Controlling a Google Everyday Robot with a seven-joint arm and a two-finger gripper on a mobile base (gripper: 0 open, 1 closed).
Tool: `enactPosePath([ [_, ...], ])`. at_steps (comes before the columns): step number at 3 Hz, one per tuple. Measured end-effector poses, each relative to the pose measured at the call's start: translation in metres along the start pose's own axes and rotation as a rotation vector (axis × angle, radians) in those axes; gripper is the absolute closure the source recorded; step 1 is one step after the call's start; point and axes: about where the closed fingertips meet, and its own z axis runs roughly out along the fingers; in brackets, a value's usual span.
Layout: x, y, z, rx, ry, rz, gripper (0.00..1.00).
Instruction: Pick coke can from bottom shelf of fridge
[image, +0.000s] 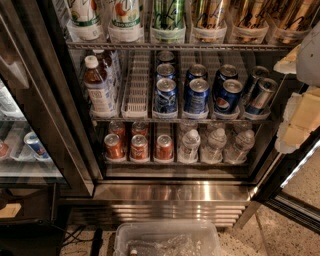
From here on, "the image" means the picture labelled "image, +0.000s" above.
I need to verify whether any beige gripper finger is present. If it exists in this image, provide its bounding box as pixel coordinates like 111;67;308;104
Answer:
275;87;320;154
273;45;301;74

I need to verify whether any red coke can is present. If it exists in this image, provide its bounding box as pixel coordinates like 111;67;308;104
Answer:
131;122;148;136
130;134;148;160
156;134;173;160
104;134;124;159
109;121;126;141

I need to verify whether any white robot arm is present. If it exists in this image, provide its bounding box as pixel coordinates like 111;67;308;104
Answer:
273;32;320;154

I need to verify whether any red bull can back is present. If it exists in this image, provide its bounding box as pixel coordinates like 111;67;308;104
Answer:
242;66;269;103

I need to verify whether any red bull can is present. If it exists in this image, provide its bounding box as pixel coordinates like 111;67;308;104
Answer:
245;78;278;115
242;66;269;103

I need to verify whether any red bull can front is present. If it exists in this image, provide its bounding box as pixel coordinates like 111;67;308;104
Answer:
245;78;278;115

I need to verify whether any gold can top right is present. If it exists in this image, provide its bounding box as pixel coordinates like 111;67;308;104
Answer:
278;0;320;44

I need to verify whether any gold can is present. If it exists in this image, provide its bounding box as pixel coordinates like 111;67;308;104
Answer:
234;0;270;43
278;0;320;44
191;0;229;43

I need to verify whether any gold can top middle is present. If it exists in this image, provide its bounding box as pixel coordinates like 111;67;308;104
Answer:
234;0;270;43

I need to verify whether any blue pepsi can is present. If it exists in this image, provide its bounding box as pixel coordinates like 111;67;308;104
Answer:
184;64;208;91
213;64;238;98

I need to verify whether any blue pepsi can column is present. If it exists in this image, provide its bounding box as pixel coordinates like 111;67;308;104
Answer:
214;79;243;114
184;78;210;114

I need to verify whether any fridge door right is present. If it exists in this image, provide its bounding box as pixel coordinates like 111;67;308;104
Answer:
251;83;320;234

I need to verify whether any gold can top left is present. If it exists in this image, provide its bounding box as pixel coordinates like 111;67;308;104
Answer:
191;0;229;43

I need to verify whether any blue can rear left column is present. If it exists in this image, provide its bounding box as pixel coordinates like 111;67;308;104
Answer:
156;50;175;65

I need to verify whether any blue can middle left column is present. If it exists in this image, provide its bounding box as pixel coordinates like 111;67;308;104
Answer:
156;63;175;80

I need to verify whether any blue can front left column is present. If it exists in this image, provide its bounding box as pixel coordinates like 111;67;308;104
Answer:
155;78;177;113

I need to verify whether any green can top shelf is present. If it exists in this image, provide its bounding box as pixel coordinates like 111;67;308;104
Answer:
153;0;185;30

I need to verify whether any white orange can top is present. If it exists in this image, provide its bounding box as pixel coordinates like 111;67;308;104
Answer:
111;0;141;29

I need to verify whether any white green can top left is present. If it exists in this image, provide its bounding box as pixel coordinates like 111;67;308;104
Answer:
65;0;100;27

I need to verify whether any glass fridge door left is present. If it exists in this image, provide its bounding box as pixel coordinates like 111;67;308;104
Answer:
0;0;99;197

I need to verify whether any can behind left glass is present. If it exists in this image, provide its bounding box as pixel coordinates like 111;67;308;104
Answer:
24;132;49;159

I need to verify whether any clear water bottle right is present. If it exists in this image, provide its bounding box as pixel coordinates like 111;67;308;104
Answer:
224;130;255;165

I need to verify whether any clear water bottle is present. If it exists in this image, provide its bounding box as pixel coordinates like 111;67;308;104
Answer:
224;130;255;165
201;128;227;164
178;129;201;163

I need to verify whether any clear water bottle middle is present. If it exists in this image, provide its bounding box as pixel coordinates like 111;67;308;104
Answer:
201;128;227;164

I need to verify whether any clear water bottle left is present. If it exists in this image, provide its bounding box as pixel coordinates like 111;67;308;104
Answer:
178;129;201;163

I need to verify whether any brown tea bottle back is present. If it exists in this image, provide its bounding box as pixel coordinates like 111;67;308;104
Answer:
93;50;121;98

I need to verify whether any brown tea bottle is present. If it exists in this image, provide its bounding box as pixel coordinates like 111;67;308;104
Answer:
93;50;121;98
84;55;115;117

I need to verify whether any brown tea bottle front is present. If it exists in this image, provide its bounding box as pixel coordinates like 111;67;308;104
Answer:
84;55;115;117

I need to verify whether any clear plastic bin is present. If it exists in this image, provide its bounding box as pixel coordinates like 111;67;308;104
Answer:
113;220;222;256

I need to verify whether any black cable on floor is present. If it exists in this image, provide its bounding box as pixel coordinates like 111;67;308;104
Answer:
49;223;88;249

